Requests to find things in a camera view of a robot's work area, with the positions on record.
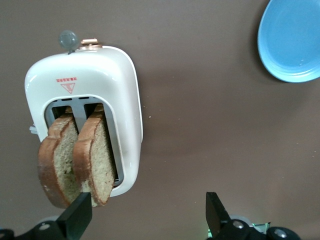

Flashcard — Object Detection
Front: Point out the brown bread slice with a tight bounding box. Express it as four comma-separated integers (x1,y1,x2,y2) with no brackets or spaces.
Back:
37,106,85,210
72,103,115,208

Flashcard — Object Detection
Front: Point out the blue plate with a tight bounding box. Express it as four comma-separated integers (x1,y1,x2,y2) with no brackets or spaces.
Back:
257,0,320,83

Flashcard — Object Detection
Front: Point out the white toaster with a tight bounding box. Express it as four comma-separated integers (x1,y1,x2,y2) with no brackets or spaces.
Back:
24,29,145,199

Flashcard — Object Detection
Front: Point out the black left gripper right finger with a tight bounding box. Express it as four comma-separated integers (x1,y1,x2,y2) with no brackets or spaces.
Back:
204,191,305,240

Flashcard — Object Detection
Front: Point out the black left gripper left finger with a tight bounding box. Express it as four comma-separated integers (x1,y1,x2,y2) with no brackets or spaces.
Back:
0,191,93,240

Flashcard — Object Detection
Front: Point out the brown tablecloth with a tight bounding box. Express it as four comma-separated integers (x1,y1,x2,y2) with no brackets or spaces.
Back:
0,0,320,240

